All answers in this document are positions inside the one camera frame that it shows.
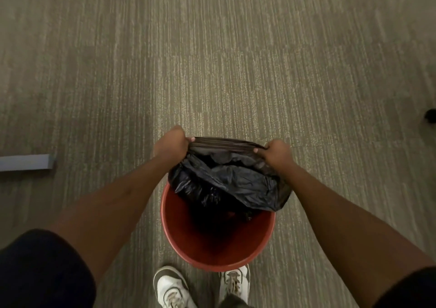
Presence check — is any person's dark right sleeve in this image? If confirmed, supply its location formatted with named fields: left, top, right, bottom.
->
left=373, top=266, right=436, bottom=308

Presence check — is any person's left hand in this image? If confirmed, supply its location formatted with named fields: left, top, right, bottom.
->
left=153, top=125, right=196, bottom=164

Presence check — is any person's right forearm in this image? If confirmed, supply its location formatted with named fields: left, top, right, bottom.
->
left=280, top=163, right=435, bottom=308

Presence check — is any person's dark sleeve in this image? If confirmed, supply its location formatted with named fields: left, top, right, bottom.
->
left=0, top=229, right=97, bottom=308
left=373, top=266, right=436, bottom=308

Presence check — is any black plastic trash bag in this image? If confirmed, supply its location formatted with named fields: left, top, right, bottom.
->
left=168, top=137, right=293, bottom=220

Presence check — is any person's left forearm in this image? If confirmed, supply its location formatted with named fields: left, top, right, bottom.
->
left=48, top=156, right=171, bottom=284

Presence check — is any person's left white sneaker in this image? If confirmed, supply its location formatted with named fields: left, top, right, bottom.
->
left=153, top=266, right=197, bottom=308

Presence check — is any red round trash bin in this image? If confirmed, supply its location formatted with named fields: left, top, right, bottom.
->
left=161, top=183, right=276, bottom=273

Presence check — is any person's right white sneaker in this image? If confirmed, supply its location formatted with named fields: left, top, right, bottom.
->
left=218, top=264, right=251, bottom=305

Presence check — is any person's dark left sleeve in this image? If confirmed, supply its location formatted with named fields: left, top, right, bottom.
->
left=0, top=229, right=97, bottom=308

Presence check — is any person's white sneaker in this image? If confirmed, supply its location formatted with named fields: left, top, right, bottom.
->
left=153, top=266, right=197, bottom=308
left=218, top=264, right=251, bottom=305

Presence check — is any person's grey trouser leg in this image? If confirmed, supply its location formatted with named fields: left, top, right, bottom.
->
left=218, top=294, right=254, bottom=308

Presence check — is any person's right hand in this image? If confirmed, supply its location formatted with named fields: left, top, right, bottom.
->
left=253, top=139, right=296, bottom=173

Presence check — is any grey flat furniture base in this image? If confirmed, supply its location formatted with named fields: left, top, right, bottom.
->
left=0, top=154, right=56, bottom=172

